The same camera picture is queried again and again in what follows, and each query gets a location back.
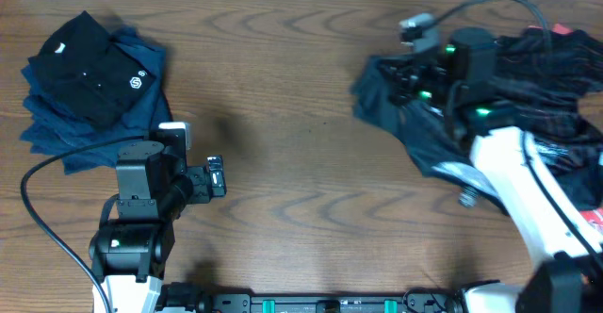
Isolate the black orange patterned jersey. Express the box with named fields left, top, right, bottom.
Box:
left=350, top=27, right=602, bottom=211

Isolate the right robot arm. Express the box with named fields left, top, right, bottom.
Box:
left=353, top=27, right=602, bottom=312

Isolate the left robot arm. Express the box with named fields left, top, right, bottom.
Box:
left=90, top=140, right=227, bottom=313

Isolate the red shirt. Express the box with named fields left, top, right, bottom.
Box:
left=530, top=24, right=602, bottom=231

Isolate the folded navy blue shirt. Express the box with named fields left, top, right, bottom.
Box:
left=20, top=26, right=172, bottom=156

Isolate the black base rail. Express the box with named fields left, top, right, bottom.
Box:
left=155, top=283, right=464, bottom=313

